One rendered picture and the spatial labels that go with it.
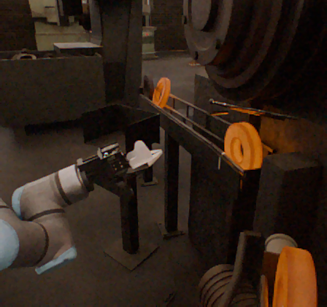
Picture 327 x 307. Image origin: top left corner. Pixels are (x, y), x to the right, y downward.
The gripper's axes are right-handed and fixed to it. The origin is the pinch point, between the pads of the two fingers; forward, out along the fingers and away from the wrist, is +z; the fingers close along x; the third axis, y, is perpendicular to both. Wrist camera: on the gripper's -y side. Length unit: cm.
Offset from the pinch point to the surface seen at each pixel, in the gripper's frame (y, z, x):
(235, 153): -10.3, 21.9, 1.2
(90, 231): -65, -43, 68
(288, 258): 1.5, 7.0, -43.9
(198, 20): 27.9, 20.9, 3.3
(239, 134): -3.0, 23.0, -1.9
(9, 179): -49, -93, 144
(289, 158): -2.5, 24.7, -20.3
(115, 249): -68, -32, 50
